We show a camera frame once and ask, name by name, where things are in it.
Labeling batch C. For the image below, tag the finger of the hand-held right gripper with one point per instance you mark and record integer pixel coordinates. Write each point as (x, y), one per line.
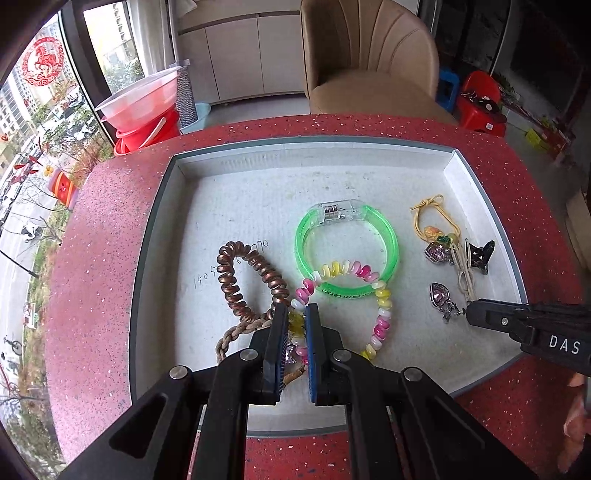
(496, 318)

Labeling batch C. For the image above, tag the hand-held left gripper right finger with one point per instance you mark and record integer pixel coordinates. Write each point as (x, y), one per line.
(313, 350)

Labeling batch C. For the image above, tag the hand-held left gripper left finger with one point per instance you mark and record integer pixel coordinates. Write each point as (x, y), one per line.
(277, 350)

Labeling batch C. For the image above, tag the silver star hair clip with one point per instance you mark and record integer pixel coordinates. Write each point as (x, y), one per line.
(291, 356)

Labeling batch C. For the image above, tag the green glitter bangle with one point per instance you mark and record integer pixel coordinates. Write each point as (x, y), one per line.
(302, 249)

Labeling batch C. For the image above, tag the grey jewelry tray box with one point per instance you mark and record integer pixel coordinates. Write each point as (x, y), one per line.
(258, 207)

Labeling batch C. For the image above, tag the person's right hand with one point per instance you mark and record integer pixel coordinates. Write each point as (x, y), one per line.
(577, 422)

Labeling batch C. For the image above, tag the pile of colourful toys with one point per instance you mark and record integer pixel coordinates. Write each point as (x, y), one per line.
(549, 136)

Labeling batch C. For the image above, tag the dark toy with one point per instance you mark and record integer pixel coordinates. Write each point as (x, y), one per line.
(485, 104)

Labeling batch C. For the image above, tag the blue plastic stool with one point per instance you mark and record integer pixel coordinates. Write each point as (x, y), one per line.
(448, 90)

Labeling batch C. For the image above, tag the red plastic stool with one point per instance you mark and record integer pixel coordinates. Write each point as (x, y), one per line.
(480, 83)

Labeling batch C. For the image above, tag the light blue plastic basin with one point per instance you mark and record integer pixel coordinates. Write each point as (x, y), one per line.
(201, 115)

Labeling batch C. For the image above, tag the red plastic bucket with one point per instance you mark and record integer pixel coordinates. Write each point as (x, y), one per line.
(147, 136)

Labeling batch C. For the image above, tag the red outdoor ornament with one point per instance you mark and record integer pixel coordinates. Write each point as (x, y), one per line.
(63, 187)

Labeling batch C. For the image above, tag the pink plastic basin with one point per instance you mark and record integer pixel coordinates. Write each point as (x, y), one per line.
(143, 99)

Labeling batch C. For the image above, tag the beige upholstered chair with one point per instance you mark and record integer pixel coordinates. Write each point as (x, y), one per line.
(369, 55)

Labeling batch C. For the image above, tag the white cabinet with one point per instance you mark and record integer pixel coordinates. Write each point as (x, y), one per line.
(240, 60)

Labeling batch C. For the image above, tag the red paper-cut window decoration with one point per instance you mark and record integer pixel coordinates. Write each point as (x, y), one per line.
(44, 60)

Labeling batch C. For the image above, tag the grey woven post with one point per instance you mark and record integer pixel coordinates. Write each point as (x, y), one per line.
(186, 97)

